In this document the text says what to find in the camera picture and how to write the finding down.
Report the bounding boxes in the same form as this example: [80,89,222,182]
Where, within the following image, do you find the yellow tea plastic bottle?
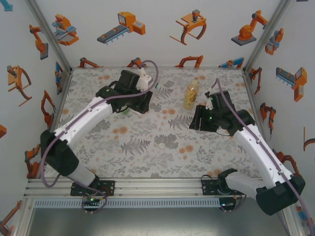
[184,79,200,111]

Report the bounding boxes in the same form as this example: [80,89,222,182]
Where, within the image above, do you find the floral printed table mat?
[46,67,269,179]

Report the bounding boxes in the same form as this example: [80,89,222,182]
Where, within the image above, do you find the aluminium side rail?
[46,68,74,133]
[242,68,270,146]

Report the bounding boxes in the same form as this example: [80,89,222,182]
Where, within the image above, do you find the aluminium table edge rail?
[23,177,261,199]

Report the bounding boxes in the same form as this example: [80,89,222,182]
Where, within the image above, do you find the aluminium frame post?
[243,0,293,72]
[26,0,74,72]

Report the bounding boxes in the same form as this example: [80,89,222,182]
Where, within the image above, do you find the grey slotted cable duct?
[34,198,221,208]

